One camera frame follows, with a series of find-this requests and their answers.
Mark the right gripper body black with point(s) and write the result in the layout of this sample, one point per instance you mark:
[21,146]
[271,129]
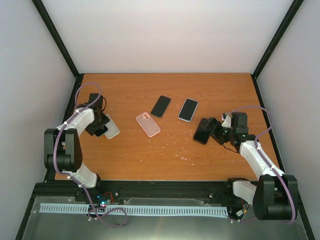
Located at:
[220,135]

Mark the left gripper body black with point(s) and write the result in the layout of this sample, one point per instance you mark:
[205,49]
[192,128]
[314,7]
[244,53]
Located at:
[99,122]

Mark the black phone case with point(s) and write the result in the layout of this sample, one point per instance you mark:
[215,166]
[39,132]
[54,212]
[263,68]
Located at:
[201,136]

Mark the phone with teal edge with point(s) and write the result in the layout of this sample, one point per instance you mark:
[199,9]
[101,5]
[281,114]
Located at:
[101,131]

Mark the white phone case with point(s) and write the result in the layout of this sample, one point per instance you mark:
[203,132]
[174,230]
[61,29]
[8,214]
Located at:
[112,129]

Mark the light blue phone case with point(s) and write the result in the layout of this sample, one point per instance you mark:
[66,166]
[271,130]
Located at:
[188,110]

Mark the pink phone case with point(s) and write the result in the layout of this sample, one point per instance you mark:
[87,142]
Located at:
[148,125]

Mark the black phone green edge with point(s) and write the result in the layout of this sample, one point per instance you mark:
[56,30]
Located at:
[160,106]

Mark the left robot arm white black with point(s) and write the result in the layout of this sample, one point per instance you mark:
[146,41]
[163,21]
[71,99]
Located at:
[62,147]

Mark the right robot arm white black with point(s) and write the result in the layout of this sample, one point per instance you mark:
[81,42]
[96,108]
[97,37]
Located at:
[276,193]

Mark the small circuit board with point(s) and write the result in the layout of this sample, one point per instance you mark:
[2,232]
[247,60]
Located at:
[105,199]

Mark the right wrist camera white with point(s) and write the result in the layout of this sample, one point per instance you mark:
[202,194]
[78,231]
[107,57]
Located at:
[226,120]

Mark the black aluminium frame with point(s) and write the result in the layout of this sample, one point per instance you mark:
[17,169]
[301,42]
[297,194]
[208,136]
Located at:
[52,188]

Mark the light blue cable duct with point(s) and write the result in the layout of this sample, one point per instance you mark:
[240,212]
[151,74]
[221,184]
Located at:
[140,210]

